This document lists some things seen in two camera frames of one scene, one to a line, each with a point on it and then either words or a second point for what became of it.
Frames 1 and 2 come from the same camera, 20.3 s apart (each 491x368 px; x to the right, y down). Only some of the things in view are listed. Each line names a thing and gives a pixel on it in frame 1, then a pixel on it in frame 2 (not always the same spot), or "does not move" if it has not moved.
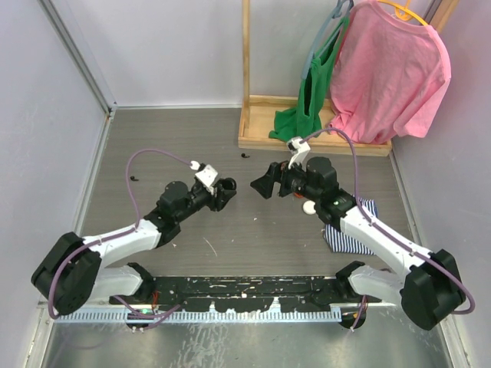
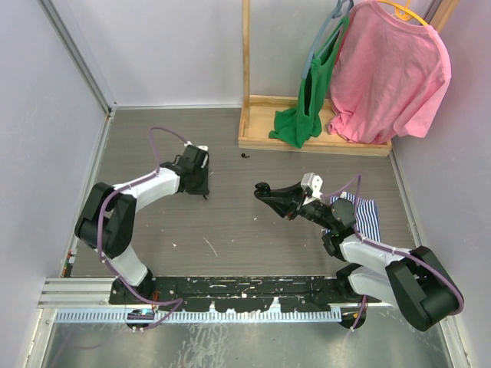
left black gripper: (216, 202) → (203, 188)
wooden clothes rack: (261, 114) does not move
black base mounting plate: (244, 294) does not move
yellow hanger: (405, 12) does not move
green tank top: (304, 120) does not move
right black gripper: (265, 185) → (284, 200)
